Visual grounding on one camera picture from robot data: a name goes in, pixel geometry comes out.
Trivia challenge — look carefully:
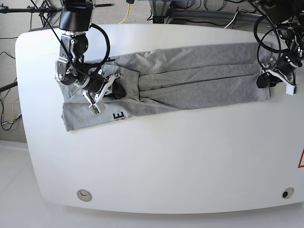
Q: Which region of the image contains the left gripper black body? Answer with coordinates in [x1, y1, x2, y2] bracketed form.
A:
[276, 56, 299, 76]

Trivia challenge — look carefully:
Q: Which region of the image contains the right table grommet hole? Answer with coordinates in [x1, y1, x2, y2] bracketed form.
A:
[282, 187, 295, 199]

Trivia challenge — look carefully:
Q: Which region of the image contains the black floor cables left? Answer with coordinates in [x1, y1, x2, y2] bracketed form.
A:
[0, 51, 22, 131]

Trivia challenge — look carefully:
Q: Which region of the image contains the left table grommet hole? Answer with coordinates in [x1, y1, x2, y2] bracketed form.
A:
[76, 190, 92, 202]

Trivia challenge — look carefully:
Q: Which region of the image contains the black tripod stand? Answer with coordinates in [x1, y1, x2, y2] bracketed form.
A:
[0, 0, 112, 33]

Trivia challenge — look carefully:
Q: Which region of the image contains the grey T-shirt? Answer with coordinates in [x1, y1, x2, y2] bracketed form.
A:
[60, 43, 271, 131]

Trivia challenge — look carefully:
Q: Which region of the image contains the yellow cable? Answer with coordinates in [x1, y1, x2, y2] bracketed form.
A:
[118, 2, 131, 25]

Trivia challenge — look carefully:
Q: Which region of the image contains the white cable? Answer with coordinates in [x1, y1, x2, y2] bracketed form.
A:
[223, 9, 262, 29]

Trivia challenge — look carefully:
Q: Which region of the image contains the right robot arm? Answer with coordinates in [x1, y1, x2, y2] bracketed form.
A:
[57, 0, 111, 101]

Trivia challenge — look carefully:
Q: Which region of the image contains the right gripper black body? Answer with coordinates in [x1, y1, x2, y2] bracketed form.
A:
[86, 78, 107, 96]

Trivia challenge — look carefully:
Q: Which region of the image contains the red triangle warning sticker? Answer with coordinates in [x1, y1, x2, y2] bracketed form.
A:
[298, 149, 304, 168]

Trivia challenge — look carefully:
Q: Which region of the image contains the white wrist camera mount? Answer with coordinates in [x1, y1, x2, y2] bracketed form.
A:
[82, 73, 124, 115]

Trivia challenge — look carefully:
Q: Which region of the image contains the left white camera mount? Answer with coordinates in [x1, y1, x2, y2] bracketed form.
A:
[262, 66, 297, 95]

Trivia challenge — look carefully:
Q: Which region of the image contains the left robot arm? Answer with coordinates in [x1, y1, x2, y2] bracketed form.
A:
[248, 0, 304, 95]

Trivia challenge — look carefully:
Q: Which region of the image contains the table grommet hole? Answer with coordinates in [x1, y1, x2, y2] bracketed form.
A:
[76, 190, 92, 202]
[282, 187, 295, 199]

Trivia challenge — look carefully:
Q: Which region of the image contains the aluminium frame stand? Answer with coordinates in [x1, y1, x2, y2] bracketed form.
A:
[148, 0, 261, 28]

